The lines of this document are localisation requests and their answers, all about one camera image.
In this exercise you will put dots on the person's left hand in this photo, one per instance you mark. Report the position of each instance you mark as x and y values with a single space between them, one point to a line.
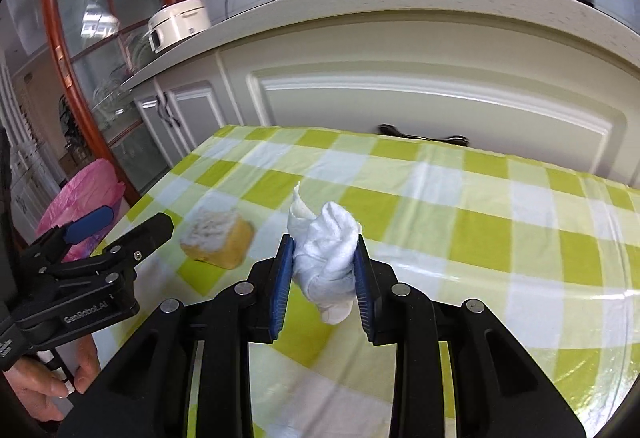
35 388

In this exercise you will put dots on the green checkered tablecloth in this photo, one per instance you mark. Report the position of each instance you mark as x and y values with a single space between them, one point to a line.
475 243

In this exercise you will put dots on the chair with draped clothes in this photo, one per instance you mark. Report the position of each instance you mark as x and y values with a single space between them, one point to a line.
70 123

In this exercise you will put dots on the white kitchen cabinet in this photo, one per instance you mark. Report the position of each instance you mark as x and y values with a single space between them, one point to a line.
425 83

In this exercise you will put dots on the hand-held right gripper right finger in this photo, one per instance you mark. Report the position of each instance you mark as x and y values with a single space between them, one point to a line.
364 288

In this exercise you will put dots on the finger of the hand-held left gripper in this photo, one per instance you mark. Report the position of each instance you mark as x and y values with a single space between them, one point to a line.
145 233
90 223

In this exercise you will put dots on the white hallway cabinet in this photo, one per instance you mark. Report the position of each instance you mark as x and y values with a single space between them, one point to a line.
25 168

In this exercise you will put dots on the yellow sponge with white scourer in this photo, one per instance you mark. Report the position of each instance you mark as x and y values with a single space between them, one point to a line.
235 243

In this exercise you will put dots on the glass door with red frame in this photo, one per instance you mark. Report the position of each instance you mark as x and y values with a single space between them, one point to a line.
100 68

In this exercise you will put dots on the white tissue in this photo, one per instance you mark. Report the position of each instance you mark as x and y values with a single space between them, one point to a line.
325 243

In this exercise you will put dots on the pink lined waste bin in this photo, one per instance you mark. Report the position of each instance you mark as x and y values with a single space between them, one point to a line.
90 188

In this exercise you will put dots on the white rice cooker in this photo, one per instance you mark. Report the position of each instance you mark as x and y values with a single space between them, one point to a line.
180 21

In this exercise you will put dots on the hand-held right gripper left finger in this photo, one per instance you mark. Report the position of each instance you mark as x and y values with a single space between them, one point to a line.
280 288

